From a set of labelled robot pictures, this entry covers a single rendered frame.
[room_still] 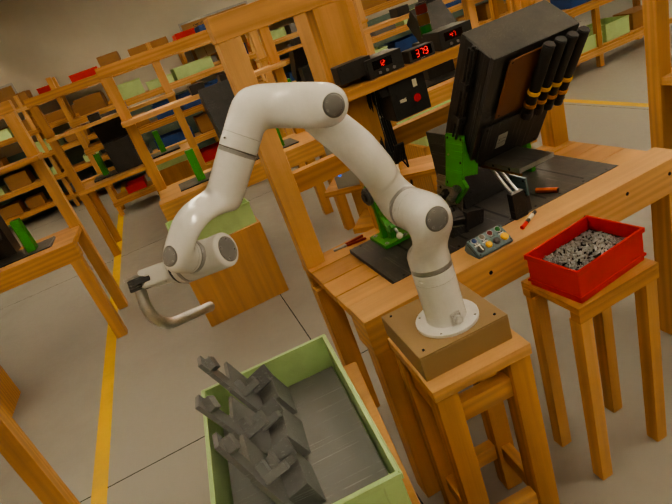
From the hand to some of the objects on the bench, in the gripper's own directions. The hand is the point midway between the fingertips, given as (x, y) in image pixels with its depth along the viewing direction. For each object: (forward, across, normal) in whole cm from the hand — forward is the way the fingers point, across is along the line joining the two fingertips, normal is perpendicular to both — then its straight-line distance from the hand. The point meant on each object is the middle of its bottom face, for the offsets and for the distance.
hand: (140, 284), depth 136 cm
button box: (-65, +100, -24) cm, 122 cm away
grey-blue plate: (-78, +126, -11) cm, 149 cm away
